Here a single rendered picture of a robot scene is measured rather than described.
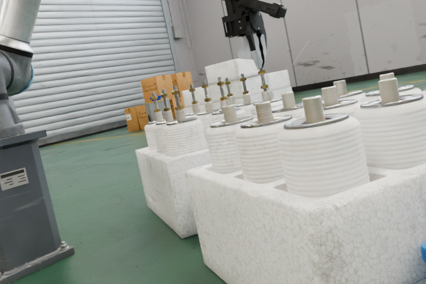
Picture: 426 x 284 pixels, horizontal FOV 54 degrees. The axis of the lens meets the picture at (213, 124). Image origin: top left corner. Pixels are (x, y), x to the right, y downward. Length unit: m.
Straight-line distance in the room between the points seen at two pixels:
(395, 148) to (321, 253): 0.18
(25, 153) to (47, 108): 5.42
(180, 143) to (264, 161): 0.43
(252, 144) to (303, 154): 0.12
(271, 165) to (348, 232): 0.16
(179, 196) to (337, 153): 0.54
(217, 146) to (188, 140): 0.30
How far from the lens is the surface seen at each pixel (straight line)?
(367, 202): 0.46
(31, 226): 1.04
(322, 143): 0.46
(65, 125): 6.53
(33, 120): 6.35
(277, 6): 1.06
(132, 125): 5.29
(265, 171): 0.57
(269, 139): 0.56
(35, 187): 1.04
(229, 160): 0.68
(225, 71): 3.89
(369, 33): 6.36
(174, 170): 0.94
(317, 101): 0.50
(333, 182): 0.47
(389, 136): 0.54
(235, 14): 1.09
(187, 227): 0.97
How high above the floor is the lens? 0.31
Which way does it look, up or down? 5 degrees down
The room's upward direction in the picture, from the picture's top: 12 degrees counter-clockwise
